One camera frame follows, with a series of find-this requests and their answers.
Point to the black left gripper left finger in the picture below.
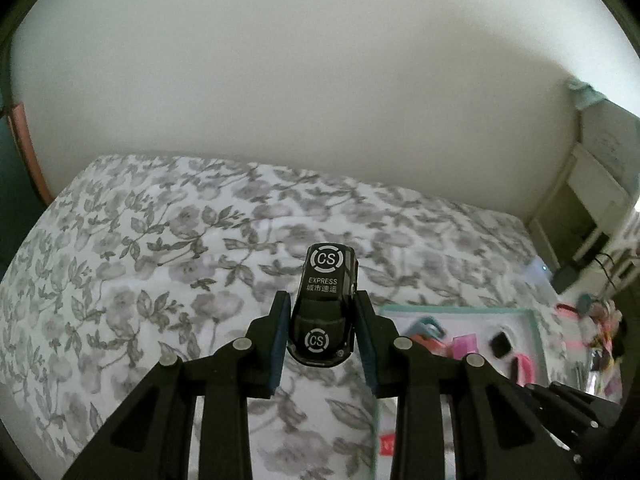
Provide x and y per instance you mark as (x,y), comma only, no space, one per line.
(149,435)

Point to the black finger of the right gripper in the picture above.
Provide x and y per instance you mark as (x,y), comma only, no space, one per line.
(595,430)

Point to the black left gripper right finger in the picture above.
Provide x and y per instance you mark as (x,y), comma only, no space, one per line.
(497,433)

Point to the black toy express car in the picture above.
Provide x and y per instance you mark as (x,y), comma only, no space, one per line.
(322,327)

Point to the pink smartwatch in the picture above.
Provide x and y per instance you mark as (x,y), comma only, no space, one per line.
(522,370)

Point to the black square smartwatch face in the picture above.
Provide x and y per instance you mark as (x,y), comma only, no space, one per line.
(501,344)

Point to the teal rimmed white tray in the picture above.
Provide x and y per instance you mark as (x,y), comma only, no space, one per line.
(455,332)

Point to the grey floral bed blanket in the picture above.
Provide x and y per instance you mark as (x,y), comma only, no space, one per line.
(142,259)

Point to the white bedside shelf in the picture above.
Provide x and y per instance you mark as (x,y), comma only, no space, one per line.
(588,224)

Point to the dark teal cabinet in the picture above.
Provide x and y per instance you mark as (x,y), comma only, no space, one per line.
(24,192)

